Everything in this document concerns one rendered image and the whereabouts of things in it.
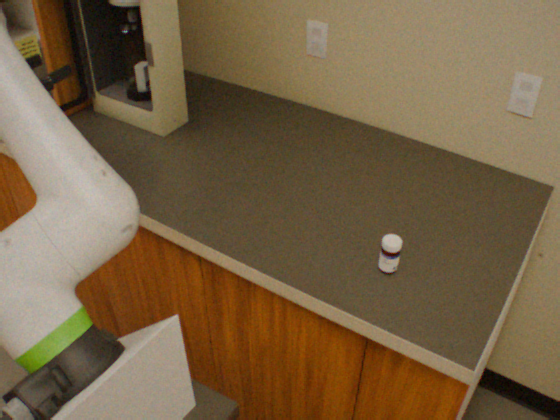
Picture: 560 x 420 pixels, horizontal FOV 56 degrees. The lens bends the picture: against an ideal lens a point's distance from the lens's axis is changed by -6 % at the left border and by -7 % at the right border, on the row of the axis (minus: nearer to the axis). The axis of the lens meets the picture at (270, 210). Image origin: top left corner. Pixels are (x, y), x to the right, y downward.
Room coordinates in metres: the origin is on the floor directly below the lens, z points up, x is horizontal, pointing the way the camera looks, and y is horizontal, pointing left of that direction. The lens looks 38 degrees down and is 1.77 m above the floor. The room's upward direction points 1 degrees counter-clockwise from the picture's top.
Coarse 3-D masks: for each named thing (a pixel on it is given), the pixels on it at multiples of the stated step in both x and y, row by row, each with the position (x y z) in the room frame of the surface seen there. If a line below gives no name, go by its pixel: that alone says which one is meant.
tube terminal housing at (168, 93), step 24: (144, 0) 1.42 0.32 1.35; (168, 0) 1.47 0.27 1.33; (144, 24) 1.42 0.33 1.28; (168, 24) 1.47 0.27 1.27; (168, 48) 1.46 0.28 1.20; (168, 72) 1.45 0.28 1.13; (96, 96) 1.58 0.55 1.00; (168, 96) 1.44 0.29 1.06; (120, 120) 1.52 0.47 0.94; (144, 120) 1.45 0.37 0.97; (168, 120) 1.43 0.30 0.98
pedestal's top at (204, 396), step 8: (112, 336) 0.67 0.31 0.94; (192, 384) 0.56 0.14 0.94; (200, 384) 0.56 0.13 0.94; (200, 392) 0.55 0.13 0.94; (208, 392) 0.55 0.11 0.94; (216, 392) 0.55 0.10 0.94; (200, 400) 0.53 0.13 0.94; (208, 400) 0.53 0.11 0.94; (216, 400) 0.53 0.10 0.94; (224, 400) 0.53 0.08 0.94; (232, 400) 0.53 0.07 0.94; (192, 408) 0.51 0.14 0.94; (200, 408) 0.51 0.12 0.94; (208, 408) 0.51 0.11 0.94; (216, 408) 0.51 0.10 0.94; (224, 408) 0.51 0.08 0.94; (232, 408) 0.51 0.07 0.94; (192, 416) 0.50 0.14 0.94; (200, 416) 0.50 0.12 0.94; (208, 416) 0.50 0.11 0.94; (216, 416) 0.50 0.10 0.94; (224, 416) 0.50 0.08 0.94; (232, 416) 0.51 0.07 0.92
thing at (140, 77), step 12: (120, 36) 1.52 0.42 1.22; (132, 36) 1.50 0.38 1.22; (132, 48) 1.50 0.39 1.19; (144, 48) 1.51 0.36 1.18; (132, 60) 1.50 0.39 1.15; (144, 60) 1.51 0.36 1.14; (132, 72) 1.50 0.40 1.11; (144, 72) 1.50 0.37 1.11; (132, 84) 1.50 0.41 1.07; (144, 84) 1.50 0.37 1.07
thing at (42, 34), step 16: (16, 0) 1.46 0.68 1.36; (32, 0) 1.49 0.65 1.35; (48, 0) 1.52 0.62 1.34; (0, 16) 1.41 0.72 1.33; (16, 16) 1.45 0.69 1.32; (32, 16) 1.48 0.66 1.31; (48, 16) 1.52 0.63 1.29; (64, 16) 1.55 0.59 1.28; (16, 32) 1.44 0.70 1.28; (32, 32) 1.47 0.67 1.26; (48, 32) 1.51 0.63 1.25; (64, 32) 1.54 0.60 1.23; (32, 48) 1.46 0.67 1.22; (48, 48) 1.50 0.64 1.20; (64, 48) 1.54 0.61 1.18; (48, 64) 1.49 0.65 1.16; (64, 64) 1.53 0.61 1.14; (64, 80) 1.52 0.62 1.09; (64, 96) 1.51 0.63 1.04
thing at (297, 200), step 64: (128, 128) 1.47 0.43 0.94; (192, 128) 1.46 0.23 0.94; (256, 128) 1.45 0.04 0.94; (320, 128) 1.45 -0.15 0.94; (192, 192) 1.13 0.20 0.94; (256, 192) 1.13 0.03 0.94; (320, 192) 1.13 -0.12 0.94; (384, 192) 1.12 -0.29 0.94; (448, 192) 1.12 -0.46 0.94; (512, 192) 1.12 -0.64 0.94; (256, 256) 0.90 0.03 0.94; (320, 256) 0.89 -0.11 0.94; (448, 256) 0.88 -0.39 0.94; (512, 256) 0.88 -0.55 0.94; (384, 320) 0.70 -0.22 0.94; (448, 320) 0.70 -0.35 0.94
